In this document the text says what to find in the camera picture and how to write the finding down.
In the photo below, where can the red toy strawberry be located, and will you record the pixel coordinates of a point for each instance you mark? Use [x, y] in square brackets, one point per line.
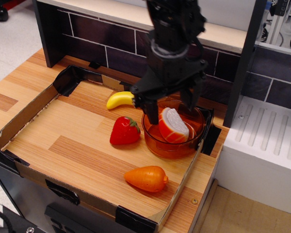
[125, 131]

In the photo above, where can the cardboard fence with black tape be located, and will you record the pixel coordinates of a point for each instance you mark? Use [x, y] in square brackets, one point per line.
[61, 171]

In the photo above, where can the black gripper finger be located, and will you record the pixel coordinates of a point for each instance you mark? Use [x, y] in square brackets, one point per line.
[150, 108]
[190, 94]

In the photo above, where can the transparent orange plastic pot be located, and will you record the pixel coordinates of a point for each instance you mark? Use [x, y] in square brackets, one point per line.
[194, 120]

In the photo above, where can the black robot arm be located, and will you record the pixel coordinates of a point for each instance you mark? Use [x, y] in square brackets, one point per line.
[177, 23]

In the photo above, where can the yellow toy banana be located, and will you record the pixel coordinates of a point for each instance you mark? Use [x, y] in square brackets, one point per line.
[119, 99]

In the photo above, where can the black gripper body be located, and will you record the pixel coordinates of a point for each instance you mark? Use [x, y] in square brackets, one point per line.
[167, 73]

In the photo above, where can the dark grey vertical post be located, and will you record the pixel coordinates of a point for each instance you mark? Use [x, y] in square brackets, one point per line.
[244, 62]

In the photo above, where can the dark tiled backsplash panel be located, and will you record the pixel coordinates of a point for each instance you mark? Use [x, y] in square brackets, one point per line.
[122, 48]

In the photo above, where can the orange white toy sushi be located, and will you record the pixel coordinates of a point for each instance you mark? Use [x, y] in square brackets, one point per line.
[172, 127]

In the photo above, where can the white toy sink drainboard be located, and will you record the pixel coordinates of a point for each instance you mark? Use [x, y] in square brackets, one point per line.
[255, 160]

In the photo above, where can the light wooden shelf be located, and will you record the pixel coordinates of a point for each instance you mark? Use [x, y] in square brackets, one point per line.
[216, 36]

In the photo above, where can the orange toy carrot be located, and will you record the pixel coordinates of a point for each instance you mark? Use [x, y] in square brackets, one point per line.
[148, 178]

